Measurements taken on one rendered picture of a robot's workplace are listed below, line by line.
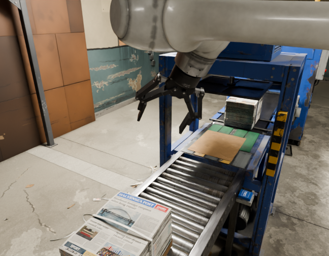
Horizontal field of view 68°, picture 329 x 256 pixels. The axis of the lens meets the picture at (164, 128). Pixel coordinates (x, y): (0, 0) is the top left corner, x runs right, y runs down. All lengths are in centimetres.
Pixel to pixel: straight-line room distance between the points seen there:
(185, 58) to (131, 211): 75
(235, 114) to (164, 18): 220
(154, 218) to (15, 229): 193
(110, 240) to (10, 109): 313
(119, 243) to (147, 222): 14
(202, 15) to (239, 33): 6
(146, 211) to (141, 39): 84
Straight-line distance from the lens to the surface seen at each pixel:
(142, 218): 110
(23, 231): 279
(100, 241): 104
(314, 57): 394
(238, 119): 255
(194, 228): 139
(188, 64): 58
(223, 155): 203
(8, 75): 388
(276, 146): 172
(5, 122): 395
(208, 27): 37
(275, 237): 261
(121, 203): 118
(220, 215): 147
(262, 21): 36
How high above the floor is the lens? 179
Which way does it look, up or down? 24 degrees down
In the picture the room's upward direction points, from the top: straight up
